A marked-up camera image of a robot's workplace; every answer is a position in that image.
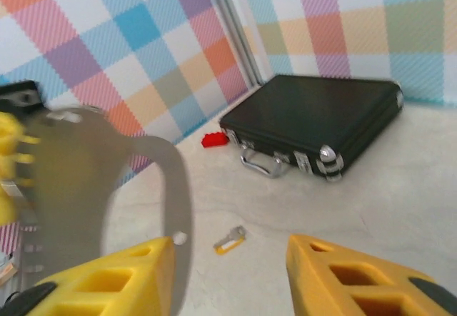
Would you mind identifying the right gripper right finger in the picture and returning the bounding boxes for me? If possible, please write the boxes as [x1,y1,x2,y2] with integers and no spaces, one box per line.
[285,233,457,316]

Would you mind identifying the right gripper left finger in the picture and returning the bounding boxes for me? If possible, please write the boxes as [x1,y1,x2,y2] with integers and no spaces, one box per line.
[0,236,176,316]

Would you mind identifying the black briefcase with chrome trim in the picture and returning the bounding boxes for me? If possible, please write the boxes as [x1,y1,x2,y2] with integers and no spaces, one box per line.
[218,74,404,183]

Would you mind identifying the red toy brick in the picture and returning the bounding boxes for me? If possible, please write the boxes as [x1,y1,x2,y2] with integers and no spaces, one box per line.
[201,132,229,149]

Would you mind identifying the aluminium frame post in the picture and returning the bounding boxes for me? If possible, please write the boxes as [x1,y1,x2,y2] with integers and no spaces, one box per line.
[203,0,268,87]

